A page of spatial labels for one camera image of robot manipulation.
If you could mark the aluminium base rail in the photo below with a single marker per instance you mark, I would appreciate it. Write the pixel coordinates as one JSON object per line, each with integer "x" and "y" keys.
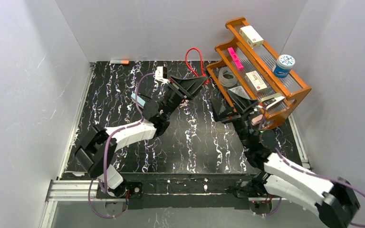
{"x": 193, "y": 190}

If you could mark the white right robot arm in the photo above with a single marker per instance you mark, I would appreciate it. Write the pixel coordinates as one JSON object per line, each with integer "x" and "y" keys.
{"x": 333, "y": 201}

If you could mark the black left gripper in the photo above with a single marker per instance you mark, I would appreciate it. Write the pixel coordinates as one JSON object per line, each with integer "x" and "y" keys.
{"x": 178, "y": 90}

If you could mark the white box top shelf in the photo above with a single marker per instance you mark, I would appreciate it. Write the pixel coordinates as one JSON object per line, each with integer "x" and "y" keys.
{"x": 251, "y": 36}

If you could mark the teal white eraser block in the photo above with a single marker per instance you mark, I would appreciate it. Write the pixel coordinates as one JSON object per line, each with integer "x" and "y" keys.
{"x": 138, "y": 100}

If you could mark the white red staple box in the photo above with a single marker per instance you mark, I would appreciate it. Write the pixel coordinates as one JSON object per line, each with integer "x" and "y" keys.
{"x": 255, "y": 82}

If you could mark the blue white round jar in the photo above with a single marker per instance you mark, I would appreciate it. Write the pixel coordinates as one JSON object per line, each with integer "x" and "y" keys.
{"x": 283, "y": 65}

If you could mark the pink highlighter marker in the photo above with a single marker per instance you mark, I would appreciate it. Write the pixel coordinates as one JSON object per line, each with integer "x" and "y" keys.
{"x": 235, "y": 58}

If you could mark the red cable padlock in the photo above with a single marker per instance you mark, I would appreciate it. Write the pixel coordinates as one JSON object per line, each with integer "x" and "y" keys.
{"x": 196, "y": 67}

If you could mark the clear tape roll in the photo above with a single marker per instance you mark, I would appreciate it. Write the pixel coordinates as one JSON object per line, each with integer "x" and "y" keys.
{"x": 226, "y": 77}

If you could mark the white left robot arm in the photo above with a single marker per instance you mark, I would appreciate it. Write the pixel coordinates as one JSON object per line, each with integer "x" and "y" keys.
{"x": 95, "y": 151}

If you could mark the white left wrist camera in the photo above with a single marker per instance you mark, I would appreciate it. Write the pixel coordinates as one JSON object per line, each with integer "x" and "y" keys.
{"x": 161, "y": 74}

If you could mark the orange grey marker pen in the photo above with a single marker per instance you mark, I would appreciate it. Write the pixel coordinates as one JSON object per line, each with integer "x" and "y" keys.
{"x": 121, "y": 62}

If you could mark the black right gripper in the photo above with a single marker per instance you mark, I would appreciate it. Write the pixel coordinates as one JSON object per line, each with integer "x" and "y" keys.
{"x": 230, "y": 114}

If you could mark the silver brass-lock keys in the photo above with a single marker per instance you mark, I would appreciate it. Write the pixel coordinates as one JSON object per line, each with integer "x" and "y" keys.
{"x": 184, "y": 103}

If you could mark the small pink white eraser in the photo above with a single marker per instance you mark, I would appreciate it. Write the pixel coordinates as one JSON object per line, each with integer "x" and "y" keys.
{"x": 257, "y": 120}

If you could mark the orange wooden shelf rack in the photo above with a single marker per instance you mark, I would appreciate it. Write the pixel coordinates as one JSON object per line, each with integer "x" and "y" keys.
{"x": 262, "y": 59}

